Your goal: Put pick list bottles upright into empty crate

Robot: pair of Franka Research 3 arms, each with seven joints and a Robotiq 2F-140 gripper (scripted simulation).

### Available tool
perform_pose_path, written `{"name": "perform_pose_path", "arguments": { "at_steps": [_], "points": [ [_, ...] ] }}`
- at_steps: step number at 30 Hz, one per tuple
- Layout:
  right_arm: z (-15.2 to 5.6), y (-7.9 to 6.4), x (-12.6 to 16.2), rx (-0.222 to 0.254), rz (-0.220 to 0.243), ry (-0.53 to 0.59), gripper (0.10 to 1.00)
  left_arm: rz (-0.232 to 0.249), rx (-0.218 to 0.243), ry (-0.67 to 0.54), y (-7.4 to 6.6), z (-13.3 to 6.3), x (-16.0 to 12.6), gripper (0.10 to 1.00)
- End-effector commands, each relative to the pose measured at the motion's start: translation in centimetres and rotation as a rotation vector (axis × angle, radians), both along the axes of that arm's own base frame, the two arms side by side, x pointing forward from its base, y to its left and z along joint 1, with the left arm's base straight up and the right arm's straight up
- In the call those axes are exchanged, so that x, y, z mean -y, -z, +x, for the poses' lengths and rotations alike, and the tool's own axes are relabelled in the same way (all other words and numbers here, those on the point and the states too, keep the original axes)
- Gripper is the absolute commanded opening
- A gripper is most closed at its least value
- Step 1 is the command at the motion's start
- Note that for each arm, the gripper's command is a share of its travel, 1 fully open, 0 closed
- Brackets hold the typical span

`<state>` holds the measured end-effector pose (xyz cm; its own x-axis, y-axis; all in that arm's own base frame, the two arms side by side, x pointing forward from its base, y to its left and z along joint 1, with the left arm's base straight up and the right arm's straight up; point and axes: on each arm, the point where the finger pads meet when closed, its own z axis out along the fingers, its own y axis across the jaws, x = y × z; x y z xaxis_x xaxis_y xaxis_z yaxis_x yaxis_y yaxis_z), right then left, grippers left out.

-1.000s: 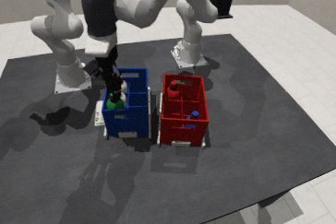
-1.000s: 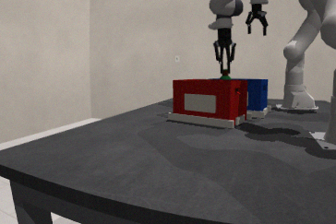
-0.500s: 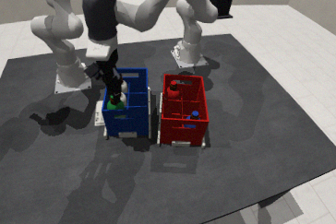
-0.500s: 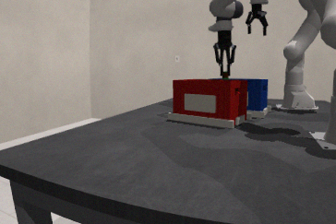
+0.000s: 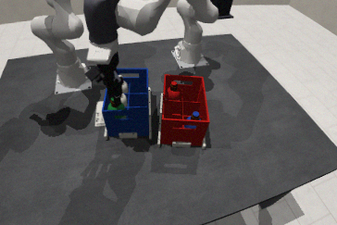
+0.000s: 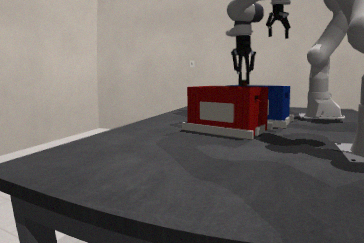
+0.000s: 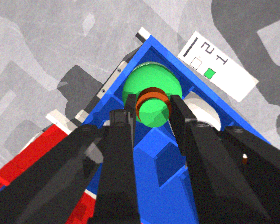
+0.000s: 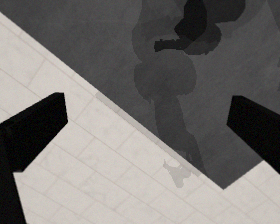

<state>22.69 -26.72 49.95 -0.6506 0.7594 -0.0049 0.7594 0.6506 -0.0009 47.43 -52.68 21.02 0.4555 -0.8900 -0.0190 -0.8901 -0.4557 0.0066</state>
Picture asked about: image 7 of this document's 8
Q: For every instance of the red plastic crate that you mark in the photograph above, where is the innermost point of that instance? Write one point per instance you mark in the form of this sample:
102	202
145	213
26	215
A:
46	141

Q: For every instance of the white paper pick list strip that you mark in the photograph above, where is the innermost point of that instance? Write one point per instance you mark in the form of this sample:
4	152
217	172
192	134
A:
209	61

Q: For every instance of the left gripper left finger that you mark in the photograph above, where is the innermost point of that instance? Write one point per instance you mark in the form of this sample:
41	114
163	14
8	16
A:
48	191

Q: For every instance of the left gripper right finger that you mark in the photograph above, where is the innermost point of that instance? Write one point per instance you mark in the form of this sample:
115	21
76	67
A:
223	192

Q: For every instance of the green bottle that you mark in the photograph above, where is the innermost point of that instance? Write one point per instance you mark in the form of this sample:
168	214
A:
152	83

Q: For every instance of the blue plastic crate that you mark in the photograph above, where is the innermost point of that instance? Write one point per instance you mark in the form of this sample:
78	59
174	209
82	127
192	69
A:
164	192

